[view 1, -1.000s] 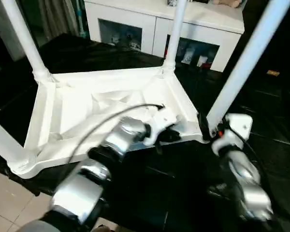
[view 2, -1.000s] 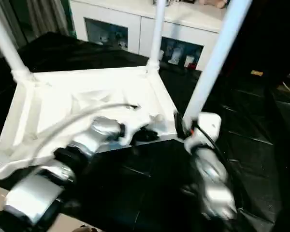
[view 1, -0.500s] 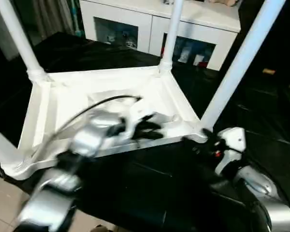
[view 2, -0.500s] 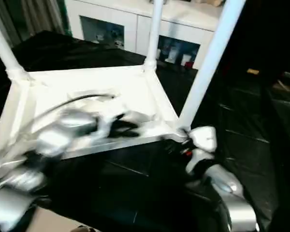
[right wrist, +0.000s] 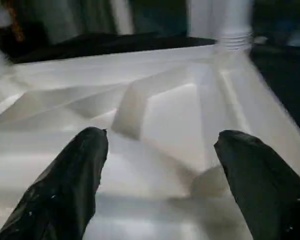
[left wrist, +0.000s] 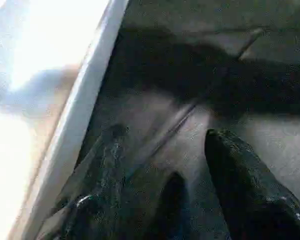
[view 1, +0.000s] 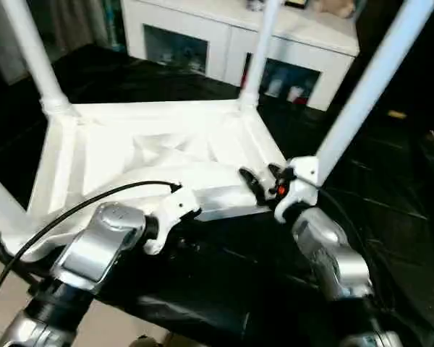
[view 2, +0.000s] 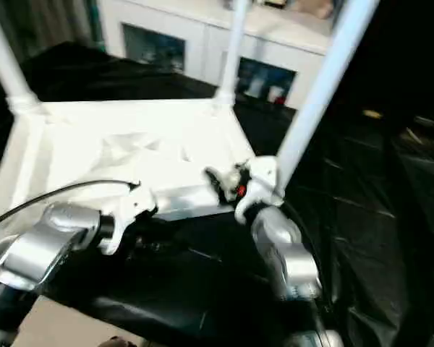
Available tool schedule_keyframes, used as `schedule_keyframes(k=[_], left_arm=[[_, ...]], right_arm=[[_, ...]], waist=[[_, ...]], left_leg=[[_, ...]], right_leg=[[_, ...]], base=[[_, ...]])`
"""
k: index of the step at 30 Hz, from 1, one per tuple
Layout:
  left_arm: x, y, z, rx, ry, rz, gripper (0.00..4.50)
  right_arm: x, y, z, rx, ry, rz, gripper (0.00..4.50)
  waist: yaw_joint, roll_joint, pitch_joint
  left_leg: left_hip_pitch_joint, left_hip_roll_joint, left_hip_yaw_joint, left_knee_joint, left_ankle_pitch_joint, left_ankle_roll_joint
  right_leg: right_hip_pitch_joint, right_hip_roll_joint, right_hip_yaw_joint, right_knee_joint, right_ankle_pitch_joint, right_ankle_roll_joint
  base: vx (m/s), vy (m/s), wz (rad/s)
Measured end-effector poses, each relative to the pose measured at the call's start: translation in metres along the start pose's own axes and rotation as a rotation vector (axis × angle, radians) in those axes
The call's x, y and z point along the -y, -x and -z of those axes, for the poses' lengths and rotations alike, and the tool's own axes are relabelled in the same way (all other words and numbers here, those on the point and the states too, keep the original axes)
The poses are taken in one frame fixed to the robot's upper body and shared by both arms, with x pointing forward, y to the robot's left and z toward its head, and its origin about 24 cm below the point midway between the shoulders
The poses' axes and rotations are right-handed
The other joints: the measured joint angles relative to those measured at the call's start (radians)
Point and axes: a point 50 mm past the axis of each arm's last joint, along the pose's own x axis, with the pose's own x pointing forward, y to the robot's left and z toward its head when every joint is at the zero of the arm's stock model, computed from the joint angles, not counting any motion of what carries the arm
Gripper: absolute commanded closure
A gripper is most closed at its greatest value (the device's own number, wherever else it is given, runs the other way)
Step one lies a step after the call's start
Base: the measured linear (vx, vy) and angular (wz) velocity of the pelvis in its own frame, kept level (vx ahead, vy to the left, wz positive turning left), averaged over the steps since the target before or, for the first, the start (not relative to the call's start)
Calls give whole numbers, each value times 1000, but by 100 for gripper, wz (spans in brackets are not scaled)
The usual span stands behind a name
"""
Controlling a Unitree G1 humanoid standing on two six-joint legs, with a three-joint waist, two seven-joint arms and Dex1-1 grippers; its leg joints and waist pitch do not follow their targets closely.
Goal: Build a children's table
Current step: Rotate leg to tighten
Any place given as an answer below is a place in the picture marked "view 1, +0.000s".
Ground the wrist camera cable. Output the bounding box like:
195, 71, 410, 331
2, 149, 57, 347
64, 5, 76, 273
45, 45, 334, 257
294, 175, 388, 290
0, 180, 184, 315

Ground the white sideboard cabinet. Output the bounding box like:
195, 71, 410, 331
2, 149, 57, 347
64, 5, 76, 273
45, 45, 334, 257
122, 0, 359, 112

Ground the white printed mug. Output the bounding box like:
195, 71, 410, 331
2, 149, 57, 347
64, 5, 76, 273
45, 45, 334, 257
268, 74, 284, 98

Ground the brown rounded object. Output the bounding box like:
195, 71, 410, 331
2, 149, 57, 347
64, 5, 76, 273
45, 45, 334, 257
129, 335, 163, 347

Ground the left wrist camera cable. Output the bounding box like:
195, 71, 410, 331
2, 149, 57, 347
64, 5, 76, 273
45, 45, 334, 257
0, 180, 184, 315

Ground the white plastic table top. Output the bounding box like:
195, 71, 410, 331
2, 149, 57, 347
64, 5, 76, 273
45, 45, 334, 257
3, 100, 289, 263

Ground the black shiny mat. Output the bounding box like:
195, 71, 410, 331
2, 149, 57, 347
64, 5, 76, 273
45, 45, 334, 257
0, 43, 434, 347

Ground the beige teddy bear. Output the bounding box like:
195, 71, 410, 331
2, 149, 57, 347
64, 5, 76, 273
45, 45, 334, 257
318, 0, 355, 17

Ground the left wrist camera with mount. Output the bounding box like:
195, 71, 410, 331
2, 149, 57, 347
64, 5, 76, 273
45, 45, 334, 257
142, 187, 203, 256

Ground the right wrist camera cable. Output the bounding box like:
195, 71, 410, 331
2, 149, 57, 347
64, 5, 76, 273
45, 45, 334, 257
294, 175, 388, 290

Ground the beige curtain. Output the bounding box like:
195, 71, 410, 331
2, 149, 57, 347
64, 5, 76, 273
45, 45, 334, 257
32, 0, 111, 50

